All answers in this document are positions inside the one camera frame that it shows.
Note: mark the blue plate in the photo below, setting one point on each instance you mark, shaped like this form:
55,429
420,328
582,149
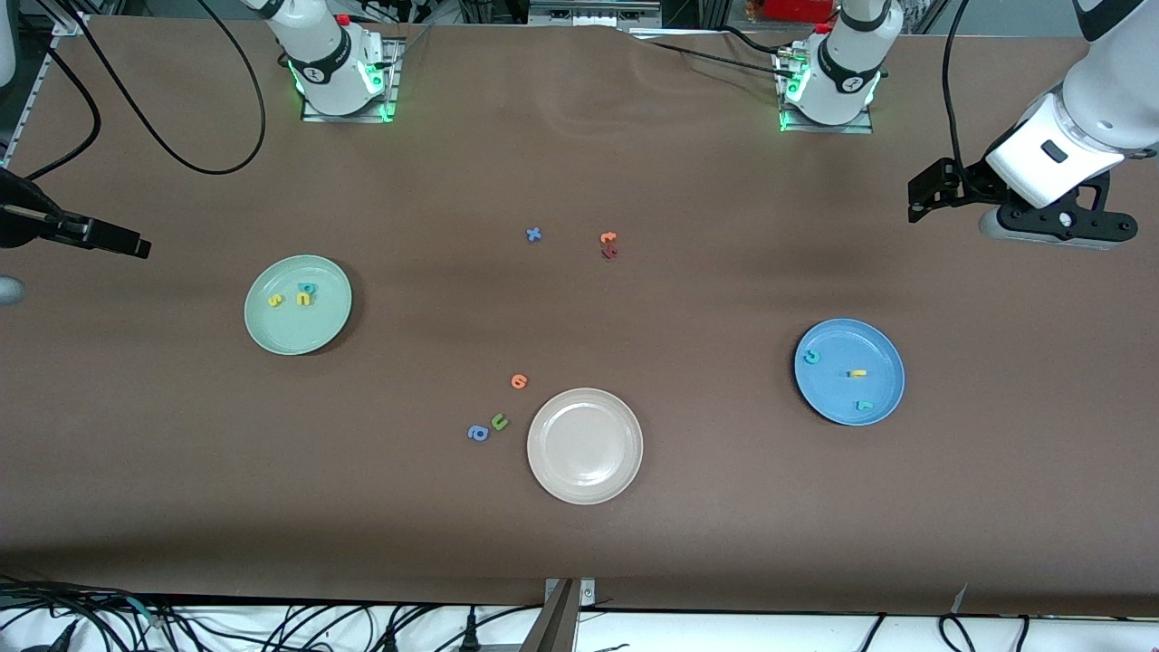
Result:
842,389

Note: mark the aluminium profile post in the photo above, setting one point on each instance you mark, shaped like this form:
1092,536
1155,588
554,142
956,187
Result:
552,625

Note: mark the aluminium frame rail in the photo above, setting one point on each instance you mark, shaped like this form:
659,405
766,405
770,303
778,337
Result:
27,95

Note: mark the brown table cover sheet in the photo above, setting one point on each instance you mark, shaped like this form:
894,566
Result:
181,453

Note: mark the pale green plate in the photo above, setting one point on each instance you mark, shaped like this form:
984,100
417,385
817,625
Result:
299,333

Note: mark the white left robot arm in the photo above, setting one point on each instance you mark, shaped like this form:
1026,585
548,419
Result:
851,54

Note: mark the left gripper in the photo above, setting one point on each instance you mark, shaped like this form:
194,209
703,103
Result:
974,177

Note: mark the red box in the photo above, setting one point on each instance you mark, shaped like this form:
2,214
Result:
797,9

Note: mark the small metal bracket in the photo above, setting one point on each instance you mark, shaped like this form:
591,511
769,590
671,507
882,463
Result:
587,593

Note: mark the blue foam letter a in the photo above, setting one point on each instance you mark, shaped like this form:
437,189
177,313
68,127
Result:
477,435

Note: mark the black power plug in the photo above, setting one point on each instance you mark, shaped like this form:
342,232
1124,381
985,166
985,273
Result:
391,636
471,632

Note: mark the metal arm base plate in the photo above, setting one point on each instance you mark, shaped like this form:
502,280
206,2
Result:
842,129
362,117

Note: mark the grey metal rail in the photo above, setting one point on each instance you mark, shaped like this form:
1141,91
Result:
589,14

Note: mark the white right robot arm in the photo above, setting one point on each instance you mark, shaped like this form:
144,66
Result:
321,45

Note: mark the beige plate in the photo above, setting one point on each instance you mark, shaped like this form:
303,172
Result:
585,445

